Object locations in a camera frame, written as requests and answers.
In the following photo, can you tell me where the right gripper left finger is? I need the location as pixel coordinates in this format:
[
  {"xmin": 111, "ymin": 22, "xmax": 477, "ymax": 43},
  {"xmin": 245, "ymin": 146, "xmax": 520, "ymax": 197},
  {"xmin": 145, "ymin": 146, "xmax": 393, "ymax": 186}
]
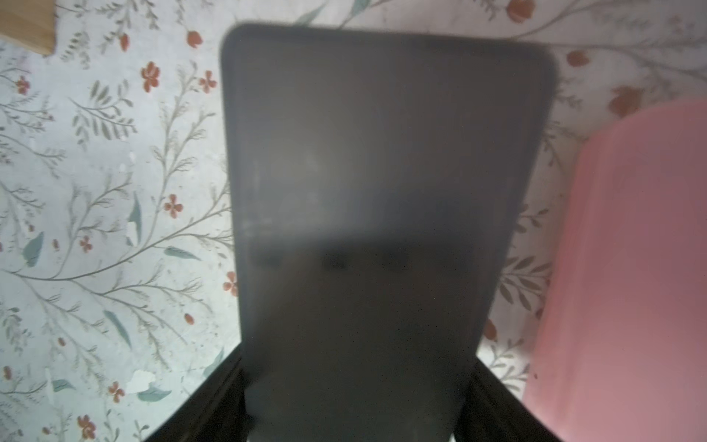
[{"xmin": 147, "ymin": 346, "xmax": 246, "ymax": 442}]

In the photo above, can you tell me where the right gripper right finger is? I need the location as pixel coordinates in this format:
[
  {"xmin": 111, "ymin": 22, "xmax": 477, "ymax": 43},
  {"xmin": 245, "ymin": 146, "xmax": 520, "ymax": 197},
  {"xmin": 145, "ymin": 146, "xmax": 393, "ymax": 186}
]
[{"xmin": 453, "ymin": 358, "xmax": 561, "ymax": 442}]

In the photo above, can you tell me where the pink pencil case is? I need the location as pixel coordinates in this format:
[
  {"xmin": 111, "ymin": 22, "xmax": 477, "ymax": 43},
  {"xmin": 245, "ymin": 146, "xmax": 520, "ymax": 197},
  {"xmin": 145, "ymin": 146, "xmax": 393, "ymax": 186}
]
[{"xmin": 523, "ymin": 99, "xmax": 706, "ymax": 441}]

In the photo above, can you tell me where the black pencil case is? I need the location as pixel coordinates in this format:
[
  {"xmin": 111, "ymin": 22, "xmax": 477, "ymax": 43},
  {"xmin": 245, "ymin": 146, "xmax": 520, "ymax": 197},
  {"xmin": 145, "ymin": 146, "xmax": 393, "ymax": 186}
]
[{"xmin": 221, "ymin": 23, "xmax": 558, "ymax": 441}]

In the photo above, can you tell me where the wooden two-tier shelf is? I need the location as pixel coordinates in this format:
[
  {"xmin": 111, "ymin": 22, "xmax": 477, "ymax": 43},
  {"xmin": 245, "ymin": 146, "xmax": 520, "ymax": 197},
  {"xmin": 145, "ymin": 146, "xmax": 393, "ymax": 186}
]
[{"xmin": 0, "ymin": 0, "xmax": 56, "ymax": 55}]

